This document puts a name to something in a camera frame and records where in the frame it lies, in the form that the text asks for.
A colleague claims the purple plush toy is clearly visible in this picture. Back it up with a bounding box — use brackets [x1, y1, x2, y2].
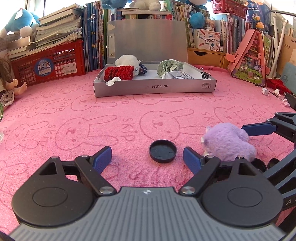
[202, 123, 257, 162]

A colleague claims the black round lid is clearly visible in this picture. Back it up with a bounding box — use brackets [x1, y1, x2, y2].
[251, 158, 280, 173]
[149, 140, 177, 164]

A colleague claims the white paper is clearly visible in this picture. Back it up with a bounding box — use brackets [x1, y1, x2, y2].
[162, 71, 194, 79]

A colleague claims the red knitted item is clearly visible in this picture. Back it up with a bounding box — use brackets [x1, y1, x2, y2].
[103, 65, 134, 81]

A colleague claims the green checked cloth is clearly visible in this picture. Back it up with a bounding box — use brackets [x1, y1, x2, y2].
[157, 59, 184, 77]

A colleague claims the blue patterned scrunchie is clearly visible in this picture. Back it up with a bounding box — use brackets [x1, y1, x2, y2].
[138, 64, 147, 75]

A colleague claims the white plush toy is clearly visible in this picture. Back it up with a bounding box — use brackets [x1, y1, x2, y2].
[114, 55, 140, 76]

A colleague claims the small pink white figure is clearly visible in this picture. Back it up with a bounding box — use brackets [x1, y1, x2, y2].
[281, 98, 290, 107]

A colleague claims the small white paper cube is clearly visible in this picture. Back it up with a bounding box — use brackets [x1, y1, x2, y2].
[261, 88, 269, 96]

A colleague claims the red cloth at right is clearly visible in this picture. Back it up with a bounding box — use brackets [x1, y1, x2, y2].
[266, 79, 291, 95]

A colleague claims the triangular pink toy house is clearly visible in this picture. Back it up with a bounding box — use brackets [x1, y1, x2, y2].
[226, 29, 270, 87]

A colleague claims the black binder clip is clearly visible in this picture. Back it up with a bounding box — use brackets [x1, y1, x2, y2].
[199, 67, 213, 80]

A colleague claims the wooden drawer shelf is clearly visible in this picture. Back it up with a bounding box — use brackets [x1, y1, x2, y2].
[187, 48, 229, 69]

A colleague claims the white colourful pencil box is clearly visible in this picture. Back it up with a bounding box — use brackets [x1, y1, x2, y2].
[194, 29, 221, 51]

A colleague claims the red plastic basket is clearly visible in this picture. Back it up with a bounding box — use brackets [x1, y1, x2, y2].
[11, 40, 86, 86]

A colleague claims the brown haired doll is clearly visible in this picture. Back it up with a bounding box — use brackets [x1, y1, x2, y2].
[0, 58, 27, 110]

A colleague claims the red basket on top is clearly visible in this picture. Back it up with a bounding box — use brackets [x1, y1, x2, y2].
[211, 0, 248, 19]

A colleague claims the large blue plush toy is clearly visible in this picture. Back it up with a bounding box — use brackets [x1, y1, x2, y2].
[182, 0, 207, 29]

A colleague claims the grey cardboard box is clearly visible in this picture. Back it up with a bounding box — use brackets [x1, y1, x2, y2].
[93, 19, 217, 97]

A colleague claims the stack of books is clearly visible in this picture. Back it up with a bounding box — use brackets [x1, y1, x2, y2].
[9, 4, 83, 60]

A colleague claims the blue plush on books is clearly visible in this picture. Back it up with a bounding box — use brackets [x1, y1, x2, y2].
[1, 9, 40, 39]

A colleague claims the pink white plush lamb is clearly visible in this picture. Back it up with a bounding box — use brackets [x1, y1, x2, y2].
[129, 0, 161, 11]

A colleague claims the blue bear plush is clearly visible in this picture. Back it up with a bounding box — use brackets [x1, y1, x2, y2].
[101, 0, 130, 9]

